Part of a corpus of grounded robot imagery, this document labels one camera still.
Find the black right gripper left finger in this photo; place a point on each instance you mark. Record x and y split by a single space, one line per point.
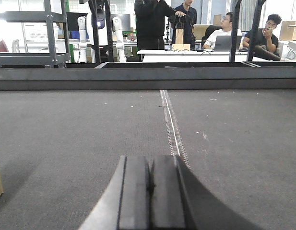
124 205

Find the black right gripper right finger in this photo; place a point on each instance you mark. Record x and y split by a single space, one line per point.
181 202

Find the grey metal shelf rack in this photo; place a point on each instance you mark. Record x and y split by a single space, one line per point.
34 32

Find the white work table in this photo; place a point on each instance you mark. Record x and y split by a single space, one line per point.
153 56

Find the grey laptop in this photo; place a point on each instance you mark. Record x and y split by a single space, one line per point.
223 43

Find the small brown paper bag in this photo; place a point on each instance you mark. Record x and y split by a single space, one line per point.
179 36

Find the seated person black shirt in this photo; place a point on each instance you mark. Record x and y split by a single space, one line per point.
266 43

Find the standing person dark blue shirt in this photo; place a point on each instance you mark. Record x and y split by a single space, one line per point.
189 20

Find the seated person white shirt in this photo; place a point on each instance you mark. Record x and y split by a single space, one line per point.
226 27

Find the standing person in black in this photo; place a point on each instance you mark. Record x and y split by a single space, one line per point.
150 23

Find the white humanoid robot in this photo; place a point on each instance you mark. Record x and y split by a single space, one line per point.
98 26

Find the dark conveyor side rail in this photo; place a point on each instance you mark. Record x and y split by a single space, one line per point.
150 76

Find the black perforated upright post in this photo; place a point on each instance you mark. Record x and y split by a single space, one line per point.
234 36

